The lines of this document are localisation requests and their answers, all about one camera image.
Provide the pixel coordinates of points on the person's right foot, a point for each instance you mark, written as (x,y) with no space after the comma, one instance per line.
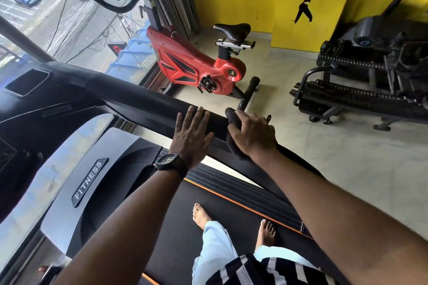
(266,233)

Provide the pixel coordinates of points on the person's left hand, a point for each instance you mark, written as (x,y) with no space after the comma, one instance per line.
(189,137)

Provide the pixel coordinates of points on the person's foot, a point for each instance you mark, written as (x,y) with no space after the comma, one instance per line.
(200,215)
(266,233)

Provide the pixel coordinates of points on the red exercise bike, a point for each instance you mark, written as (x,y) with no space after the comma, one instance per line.
(187,61)

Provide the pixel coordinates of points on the blue roof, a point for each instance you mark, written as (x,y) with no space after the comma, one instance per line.
(133,57)

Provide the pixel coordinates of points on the person's left forearm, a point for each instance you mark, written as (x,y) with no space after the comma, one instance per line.
(133,228)

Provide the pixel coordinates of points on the person's left foot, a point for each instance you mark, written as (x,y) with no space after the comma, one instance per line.
(200,215)

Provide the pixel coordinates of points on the person's right thumb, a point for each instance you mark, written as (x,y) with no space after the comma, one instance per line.
(235,136)

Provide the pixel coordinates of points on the black wristwatch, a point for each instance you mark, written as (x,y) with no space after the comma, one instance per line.
(171,163)

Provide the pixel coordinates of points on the black white striped shirt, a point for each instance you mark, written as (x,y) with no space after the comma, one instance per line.
(254,271)

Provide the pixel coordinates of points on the person's left little finger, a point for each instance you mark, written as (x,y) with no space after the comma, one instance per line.
(179,121)

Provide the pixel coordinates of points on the person's left thumb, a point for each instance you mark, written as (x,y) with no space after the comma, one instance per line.
(206,141)

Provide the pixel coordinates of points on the person's right hand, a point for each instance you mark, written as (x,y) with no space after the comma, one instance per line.
(255,134)

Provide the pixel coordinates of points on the person's right forearm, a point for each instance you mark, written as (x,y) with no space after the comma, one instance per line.
(334,221)

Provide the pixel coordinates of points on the black cloth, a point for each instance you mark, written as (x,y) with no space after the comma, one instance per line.
(234,119)

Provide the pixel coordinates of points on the light blue trousers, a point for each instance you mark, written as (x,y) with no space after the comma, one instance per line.
(215,244)

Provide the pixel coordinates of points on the black and grey treadmill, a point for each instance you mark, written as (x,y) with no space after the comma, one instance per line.
(133,151)

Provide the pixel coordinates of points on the dark window frame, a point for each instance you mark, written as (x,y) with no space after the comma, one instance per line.
(23,39)

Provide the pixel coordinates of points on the black curved treadmill machine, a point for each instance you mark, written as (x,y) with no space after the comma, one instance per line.
(367,94)

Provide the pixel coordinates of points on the person's left middle finger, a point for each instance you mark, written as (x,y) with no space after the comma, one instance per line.
(199,115)

